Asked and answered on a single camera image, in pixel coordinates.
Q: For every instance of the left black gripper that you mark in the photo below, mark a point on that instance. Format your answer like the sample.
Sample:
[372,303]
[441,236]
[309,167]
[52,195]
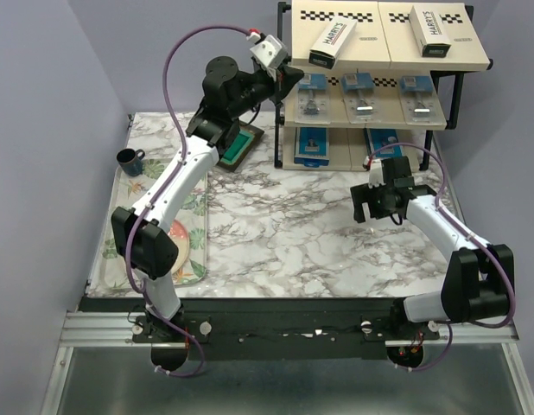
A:
[289,78]

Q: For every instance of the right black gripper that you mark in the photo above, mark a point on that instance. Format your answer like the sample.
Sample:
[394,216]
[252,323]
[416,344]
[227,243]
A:
[362,194]

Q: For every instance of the blister razor pack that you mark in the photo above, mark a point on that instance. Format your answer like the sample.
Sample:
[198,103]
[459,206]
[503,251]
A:
[418,100]
[312,100]
[359,98]

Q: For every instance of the tall white slim box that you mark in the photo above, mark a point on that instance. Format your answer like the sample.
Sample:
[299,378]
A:
[331,42]

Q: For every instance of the blue Harry's razor box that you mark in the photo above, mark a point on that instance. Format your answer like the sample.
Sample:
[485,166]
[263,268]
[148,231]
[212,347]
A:
[379,138]
[312,147]

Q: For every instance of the white Harry's box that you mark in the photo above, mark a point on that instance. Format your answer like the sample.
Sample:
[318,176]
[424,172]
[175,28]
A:
[431,37]

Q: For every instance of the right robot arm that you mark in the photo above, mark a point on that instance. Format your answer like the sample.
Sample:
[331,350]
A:
[478,283]

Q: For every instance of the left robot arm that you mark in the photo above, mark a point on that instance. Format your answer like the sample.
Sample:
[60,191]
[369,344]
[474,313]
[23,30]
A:
[141,232]

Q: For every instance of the bottom left beige shelf board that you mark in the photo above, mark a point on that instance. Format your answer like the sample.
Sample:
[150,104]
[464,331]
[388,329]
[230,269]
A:
[339,153]

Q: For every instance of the middle left beige shelf board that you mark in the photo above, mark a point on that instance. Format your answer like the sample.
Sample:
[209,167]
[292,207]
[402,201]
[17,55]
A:
[332,107]

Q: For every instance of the middle right beige shelf board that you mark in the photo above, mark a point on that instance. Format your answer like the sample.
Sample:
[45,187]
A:
[391,114]

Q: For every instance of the square green ceramic plate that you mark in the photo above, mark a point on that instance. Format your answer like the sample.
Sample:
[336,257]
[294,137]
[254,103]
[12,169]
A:
[249,136]

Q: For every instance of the dark blue mug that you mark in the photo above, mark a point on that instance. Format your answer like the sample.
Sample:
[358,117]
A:
[131,161]

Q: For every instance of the pink cream round plate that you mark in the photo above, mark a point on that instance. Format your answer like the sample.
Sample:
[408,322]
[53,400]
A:
[179,235]

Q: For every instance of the floral leaf serving tray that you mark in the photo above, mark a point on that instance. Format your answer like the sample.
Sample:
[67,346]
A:
[109,278]

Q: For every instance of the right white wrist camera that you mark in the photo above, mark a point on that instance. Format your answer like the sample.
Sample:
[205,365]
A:
[375,169]

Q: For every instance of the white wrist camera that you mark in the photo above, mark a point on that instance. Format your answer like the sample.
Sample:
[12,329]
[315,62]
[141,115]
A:
[267,50]
[375,169]

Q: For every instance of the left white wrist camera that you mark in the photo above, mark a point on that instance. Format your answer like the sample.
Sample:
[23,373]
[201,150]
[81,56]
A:
[267,50]

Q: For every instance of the aluminium rail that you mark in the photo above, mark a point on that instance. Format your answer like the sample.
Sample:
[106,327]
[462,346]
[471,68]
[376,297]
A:
[113,330]

